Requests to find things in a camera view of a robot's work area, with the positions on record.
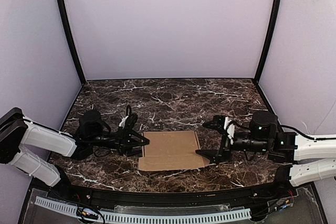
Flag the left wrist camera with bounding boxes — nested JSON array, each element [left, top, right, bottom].
[[118, 105, 138, 131]]

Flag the white slotted cable duct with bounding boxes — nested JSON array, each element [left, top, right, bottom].
[[35, 196, 251, 224]]

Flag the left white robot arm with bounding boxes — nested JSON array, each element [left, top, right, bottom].
[[1, 106, 150, 187]]

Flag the black front rail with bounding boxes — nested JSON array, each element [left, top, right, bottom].
[[48, 181, 298, 218]]

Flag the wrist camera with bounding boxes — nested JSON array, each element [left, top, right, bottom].
[[118, 105, 138, 131], [202, 115, 235, 139]]

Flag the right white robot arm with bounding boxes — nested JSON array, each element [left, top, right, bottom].
[[196, 111, 335, 187]]

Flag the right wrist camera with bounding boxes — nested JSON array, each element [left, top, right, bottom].
[[202, 115, 235, 139]]

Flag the right black frame post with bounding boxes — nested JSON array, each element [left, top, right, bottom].
[[253, 0, 281, 84]]

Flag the brown cardboard paper box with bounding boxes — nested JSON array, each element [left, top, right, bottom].
[[138, 131, 209, 172]]

